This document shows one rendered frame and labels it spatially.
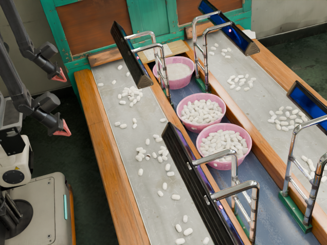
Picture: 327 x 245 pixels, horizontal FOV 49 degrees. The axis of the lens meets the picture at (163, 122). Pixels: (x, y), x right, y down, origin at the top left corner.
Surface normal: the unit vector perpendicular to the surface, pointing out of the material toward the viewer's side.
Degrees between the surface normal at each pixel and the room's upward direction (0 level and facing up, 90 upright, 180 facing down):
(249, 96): 0
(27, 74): 90
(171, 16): 90
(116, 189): 0
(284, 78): 0
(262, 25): 90
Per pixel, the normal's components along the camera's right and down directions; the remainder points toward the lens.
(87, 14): 0.32, 0.61
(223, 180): -0.13, -0.73
